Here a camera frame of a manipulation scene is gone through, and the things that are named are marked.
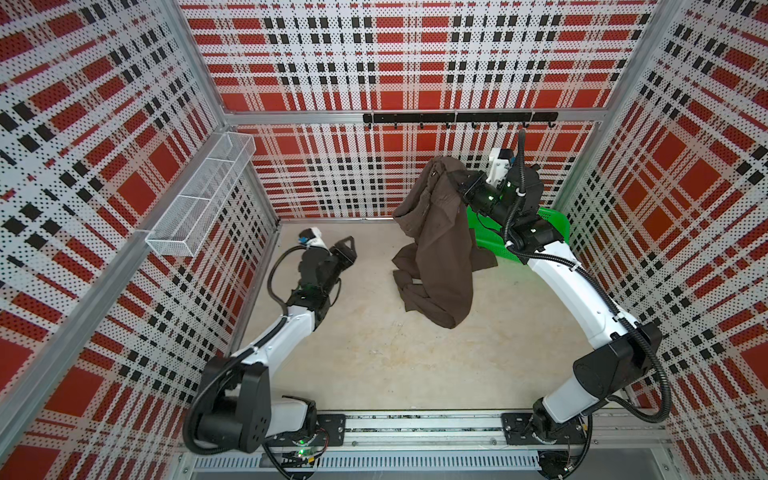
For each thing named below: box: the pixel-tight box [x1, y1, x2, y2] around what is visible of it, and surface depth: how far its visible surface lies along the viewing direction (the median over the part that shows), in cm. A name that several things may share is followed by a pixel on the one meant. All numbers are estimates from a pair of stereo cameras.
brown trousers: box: [391, 156, 498, 329], surface depth 86 cm
